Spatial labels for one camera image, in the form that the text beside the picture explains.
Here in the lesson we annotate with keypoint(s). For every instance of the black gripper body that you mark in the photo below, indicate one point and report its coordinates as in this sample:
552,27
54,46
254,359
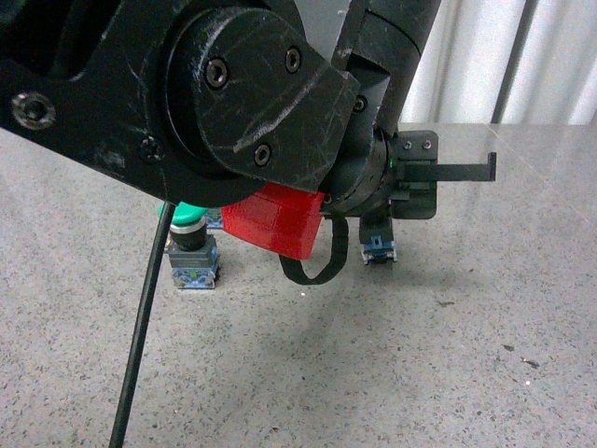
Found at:
412,199

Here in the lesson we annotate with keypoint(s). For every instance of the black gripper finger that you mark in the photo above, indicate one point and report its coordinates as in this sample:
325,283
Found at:
475,172

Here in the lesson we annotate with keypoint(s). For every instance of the yellow mushroom push button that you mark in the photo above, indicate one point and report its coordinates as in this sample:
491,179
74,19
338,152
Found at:
377,240

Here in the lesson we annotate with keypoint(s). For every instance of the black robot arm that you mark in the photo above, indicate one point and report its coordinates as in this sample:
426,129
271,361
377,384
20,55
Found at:
210,102

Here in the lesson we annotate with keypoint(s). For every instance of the red mushroom push button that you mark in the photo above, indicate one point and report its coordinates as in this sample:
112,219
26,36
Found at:
214,219

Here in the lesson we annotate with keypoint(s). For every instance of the green mushroom push button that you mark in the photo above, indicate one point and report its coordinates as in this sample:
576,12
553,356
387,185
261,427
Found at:
191,249

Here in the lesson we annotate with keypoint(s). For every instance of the red 3D-printed block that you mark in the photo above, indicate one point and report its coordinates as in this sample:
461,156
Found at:
277,218

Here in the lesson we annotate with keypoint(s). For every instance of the white corrugated curtain backdrop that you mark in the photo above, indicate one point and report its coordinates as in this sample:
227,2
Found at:
510,62

